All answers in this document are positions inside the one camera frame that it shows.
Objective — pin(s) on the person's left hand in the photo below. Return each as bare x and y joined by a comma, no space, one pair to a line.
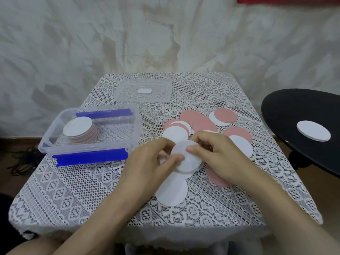
143,172

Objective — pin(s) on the person's right hand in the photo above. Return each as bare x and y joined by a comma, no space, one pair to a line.
225,161

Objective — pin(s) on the person's left thumb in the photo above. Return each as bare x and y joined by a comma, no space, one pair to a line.
172,161

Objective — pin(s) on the person's right thumb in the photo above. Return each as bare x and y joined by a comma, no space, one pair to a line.
196,150

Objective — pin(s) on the white round foam disc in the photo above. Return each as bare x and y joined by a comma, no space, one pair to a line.
190,161

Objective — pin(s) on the person's right forearm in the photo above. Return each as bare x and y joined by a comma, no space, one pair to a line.
286,217

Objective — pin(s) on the person's left forearm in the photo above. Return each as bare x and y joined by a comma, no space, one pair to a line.
93,225

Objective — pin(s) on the pile of pink white discs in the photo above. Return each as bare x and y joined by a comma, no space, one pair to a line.
201,122

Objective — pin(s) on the clear container with blue clips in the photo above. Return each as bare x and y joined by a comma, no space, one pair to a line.
119,135

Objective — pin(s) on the clear plastic lid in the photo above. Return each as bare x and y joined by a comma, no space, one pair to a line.
156,90

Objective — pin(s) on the white lace tablecloth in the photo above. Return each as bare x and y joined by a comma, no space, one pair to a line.
79,188

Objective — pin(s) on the stack of discs in container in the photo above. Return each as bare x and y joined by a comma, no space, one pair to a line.
78,127

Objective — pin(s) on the black round stool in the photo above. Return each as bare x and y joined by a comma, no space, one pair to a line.
297,106

